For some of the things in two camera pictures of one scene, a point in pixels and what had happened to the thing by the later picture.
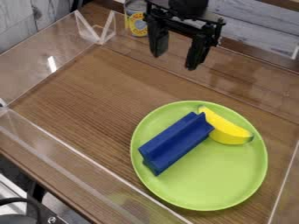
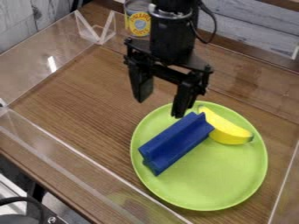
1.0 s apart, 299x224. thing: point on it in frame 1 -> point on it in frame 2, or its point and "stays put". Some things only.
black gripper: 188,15 -> 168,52
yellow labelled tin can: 135,9 stays put
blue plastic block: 168,147 stays put
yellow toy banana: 226,131 stays put
